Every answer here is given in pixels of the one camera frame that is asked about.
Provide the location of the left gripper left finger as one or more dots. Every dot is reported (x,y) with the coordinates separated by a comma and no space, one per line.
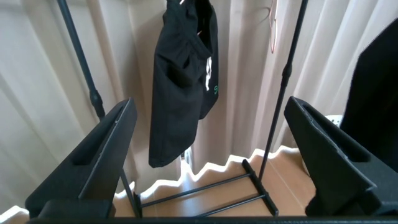
(102,180)

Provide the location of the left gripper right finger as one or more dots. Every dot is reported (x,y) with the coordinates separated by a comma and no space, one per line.
(335,186)

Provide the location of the black tank top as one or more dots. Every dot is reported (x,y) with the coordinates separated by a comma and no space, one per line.
(373,102)

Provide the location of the black shorts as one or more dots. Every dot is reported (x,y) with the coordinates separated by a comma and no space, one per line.
(177,109)

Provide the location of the black clothes rack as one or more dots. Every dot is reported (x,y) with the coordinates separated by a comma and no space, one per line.
(94,98)

